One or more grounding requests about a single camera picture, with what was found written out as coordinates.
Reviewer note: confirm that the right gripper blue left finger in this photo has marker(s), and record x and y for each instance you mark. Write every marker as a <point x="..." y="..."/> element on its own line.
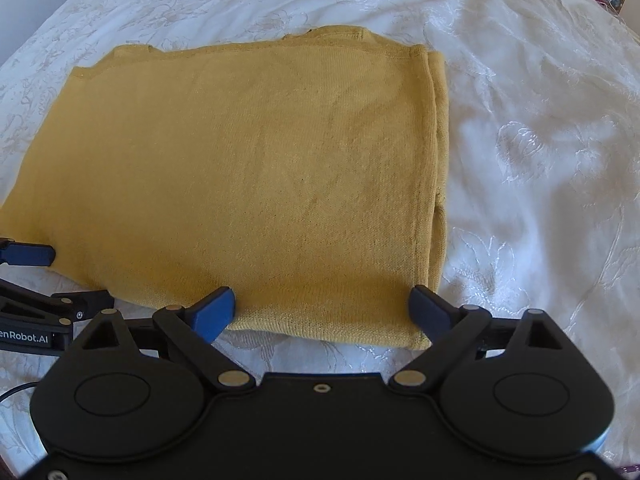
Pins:
<point x="190" y="333"/>

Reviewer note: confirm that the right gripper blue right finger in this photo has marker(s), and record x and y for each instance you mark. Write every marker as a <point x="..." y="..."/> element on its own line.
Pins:
<point x="453" y="332"/>

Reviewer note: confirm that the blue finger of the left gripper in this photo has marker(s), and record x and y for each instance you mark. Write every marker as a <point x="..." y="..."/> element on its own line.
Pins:
<point x="14" y="253"/>

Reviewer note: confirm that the mustard yellow knit sweater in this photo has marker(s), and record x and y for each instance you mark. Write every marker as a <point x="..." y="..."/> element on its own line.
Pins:
<point x="308" y="174"/>

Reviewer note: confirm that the white floral bedspread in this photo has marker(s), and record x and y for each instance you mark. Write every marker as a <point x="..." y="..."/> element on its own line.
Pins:
<point x="543" y="188"/>

